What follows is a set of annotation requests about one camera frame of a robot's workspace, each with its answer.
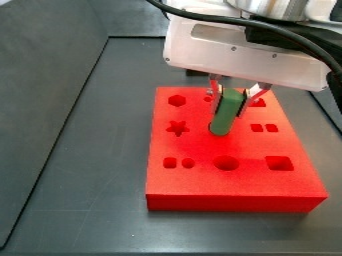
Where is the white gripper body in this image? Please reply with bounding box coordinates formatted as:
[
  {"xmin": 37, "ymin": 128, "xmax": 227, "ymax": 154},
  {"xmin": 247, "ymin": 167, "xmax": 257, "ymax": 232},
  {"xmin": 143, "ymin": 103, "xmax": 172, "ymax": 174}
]
[{"xmin": 163, "ymin": 16, "xmax": 328, "ymax": 92}]

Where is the red shape sorter block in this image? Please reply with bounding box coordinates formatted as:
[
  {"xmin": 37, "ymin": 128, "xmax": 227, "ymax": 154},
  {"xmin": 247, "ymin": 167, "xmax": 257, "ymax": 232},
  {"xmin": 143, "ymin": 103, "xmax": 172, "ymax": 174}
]
[{"xmin": 145, "ymin": 87, "xmax": 328, "ymax": 213}]

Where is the black cable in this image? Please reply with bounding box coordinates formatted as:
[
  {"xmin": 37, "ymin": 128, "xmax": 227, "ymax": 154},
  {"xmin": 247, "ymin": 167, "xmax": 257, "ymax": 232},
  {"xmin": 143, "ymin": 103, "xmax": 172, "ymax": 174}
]
[{"xmin": 145, "ymin": 0, "xmax": 342, "ymax": 116}]

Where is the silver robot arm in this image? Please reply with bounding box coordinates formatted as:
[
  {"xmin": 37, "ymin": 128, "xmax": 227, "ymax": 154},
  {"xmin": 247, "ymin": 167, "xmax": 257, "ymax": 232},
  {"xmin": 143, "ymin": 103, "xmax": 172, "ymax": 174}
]
[{"xmin": 164, "ymin": 0, "xmax": 342, "ymax": 111}]

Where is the green round peg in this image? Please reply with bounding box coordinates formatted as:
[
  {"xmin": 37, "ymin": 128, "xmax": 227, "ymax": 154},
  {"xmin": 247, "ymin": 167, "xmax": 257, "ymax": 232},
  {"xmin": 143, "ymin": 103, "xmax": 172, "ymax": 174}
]
[{"xmin": 208, "ymin": 88, "xmax": 244, "ymax": 136}]

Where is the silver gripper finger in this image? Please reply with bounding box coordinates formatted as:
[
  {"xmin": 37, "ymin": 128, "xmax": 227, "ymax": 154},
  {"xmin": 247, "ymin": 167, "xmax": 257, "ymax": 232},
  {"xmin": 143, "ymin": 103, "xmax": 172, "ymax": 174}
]
[
  {"xmin": 236, "ymin": 82, "xmax": 271, "ymax": 117},
  {"xmin": 207, "ymin": 74, "xmax": 223, "ymax": 113}
]

